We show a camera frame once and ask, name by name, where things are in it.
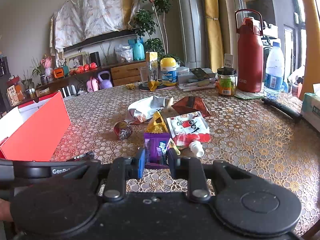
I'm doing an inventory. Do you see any purple candy packet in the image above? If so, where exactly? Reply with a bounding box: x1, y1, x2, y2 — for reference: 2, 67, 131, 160
144, 133, 171, 170

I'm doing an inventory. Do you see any red foil snack bag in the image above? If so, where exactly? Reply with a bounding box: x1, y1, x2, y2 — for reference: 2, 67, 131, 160
113, 121, 133, 140

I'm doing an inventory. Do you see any white red drink pouch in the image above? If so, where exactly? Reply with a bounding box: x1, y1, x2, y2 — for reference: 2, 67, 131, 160
167, 111, 210, 158

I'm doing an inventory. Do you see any red white cardboard box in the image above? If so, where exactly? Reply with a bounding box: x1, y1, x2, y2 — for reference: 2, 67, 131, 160
1, 92, 71, 161

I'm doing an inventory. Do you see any yellow triangular snack packet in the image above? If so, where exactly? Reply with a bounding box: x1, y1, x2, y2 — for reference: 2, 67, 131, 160
146, 111, 169, 134

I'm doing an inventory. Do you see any white snack bag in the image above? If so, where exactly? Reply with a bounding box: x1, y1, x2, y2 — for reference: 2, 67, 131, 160
125, 95, 174, 124

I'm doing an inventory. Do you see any brown foil snack bag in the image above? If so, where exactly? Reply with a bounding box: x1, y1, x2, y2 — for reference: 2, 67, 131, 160
172, 96, 211, 118

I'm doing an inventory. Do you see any person's left hand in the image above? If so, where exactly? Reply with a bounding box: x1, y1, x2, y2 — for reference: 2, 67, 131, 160
0, 199, 13, 222

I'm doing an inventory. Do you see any purple kettlebell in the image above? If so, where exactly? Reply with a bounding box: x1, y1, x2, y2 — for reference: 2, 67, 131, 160
98, 70, 113, 89

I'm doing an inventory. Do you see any pink toy backpack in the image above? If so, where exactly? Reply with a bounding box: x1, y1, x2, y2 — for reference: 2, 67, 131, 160
86, 77, 99, 93

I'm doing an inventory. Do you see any stack of books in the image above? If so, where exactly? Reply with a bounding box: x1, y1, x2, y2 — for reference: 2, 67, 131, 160
176, 67, 216, 92

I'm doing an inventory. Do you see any green woven coaster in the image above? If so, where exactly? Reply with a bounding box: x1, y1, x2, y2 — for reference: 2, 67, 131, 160
234, 90, 264, 100

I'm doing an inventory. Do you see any glass jar black lid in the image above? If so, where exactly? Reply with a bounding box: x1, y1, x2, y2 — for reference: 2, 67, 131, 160
217, 67, 236, 96

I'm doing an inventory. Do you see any yellow lid supplement bottle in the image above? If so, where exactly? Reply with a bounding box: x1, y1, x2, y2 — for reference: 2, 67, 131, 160
160, 57, 177, 86

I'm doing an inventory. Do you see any wooden tv cabinet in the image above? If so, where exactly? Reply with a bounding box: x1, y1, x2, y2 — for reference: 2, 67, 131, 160
0, 59, 147, 113

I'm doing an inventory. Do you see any clear drinking glass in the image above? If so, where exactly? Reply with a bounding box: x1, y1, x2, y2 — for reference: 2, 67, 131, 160
140, 66, 153, 87

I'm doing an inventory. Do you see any orange retro radio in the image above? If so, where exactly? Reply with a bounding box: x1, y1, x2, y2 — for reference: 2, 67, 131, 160
53, 67, 65, 79

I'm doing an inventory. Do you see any black speaker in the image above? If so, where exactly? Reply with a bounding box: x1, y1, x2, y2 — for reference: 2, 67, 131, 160
89, 51, 101, 67

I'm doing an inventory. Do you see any clear plastic bag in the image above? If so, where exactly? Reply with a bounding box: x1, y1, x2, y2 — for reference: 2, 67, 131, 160
114, 44, 133, 63

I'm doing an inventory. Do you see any framed photo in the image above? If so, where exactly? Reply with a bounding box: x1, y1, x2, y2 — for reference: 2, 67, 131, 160
66, 52, 87, 69

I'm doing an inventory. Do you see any pink flower doll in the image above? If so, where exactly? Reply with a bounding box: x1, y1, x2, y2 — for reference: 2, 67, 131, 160
40, 54, 53, 79

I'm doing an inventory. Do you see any teal spray bottle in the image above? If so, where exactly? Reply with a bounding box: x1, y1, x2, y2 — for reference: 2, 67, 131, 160
128, 37, 145, 61

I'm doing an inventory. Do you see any clear water bottle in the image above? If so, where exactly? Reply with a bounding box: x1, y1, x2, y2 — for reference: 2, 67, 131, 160
264, 41, 285, 100

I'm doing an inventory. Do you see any green white tissue pack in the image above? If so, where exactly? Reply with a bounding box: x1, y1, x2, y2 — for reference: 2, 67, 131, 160
301, 83, 320, 131

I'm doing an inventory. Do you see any red thermos bottle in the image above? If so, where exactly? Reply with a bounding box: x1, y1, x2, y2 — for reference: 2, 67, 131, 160
235, 9, 264, 93

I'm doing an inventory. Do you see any green potted tree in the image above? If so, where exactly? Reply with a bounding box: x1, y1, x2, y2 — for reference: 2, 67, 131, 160
132, 0, 183, 65

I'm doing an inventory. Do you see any yellow giraffe plush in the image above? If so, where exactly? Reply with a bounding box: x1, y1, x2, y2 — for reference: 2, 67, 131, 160
277, 0, 320, 100

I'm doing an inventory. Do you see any cloth covered television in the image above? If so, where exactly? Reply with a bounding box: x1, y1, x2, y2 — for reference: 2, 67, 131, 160
49, 0, 140, 54

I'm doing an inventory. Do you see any white standing air conditioner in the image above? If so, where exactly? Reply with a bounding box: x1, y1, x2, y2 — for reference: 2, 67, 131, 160
178, 0, 208, 69

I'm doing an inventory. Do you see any yellow curtain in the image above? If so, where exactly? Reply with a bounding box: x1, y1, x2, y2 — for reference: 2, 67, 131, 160
204, 0, 224, 73

